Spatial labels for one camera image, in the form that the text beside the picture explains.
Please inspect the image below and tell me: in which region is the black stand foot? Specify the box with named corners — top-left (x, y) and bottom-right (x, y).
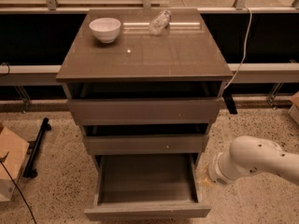
top-left (23, 118), bottom-right (51, 178)

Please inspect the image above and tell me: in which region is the white cable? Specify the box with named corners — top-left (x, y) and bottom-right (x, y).
top-left (223, 7), bottom-right (253, 91)

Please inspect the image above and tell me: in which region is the cardboard box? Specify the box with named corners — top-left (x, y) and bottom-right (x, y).
top-left (288, 91), bottom-right (299, 125)
top-left (0, 124), bottom-right (29, 202)

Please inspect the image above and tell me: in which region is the crumpled clear plastic bottle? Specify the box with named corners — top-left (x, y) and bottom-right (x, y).
top-left (149, 9), bottom-right (172, 35)

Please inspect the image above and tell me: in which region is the cardboard box right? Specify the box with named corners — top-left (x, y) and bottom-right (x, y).
top-left (288, 91), bottom-right (299, 125)

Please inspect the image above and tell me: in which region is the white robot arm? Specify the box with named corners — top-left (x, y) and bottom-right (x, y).
top-left (197, 136), bottom-right (299, 187)

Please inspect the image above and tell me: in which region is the black cabinet rear leg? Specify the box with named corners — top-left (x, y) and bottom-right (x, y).
top-left (222, 93), bottom-right (237, 115)

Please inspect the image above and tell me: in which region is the white ceramic bowl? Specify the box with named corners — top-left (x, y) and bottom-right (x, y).
top-left (89, 18), bottom-right (121, 43)

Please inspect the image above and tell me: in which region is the grey drawer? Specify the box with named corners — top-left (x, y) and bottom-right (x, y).
top-left (64, 81), bottom-right (223, 126)
top-left (83, 123), bottom-right (208, 155)
top-left (85, 154), bottom-right (210, 221)

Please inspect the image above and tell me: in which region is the thin black cable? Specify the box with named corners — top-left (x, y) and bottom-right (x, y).
top-left (0, 163), bottom-right (36, 224)

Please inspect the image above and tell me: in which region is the grey bottom drawer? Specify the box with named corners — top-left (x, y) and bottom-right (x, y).
top-left (85, 154), bottom-right (210, 221)

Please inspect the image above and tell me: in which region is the grey middle drawer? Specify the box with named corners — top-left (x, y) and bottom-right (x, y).
top-left (83, 123), bottom-right (208, 155)

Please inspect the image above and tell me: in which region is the cardboard box left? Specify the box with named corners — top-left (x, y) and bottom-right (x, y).
top-left (0, 124), bottom-right (29, 202)

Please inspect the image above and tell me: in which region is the grey top drawer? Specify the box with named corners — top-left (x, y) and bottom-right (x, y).
top-left (64, 81), bottom-right (223, 126)

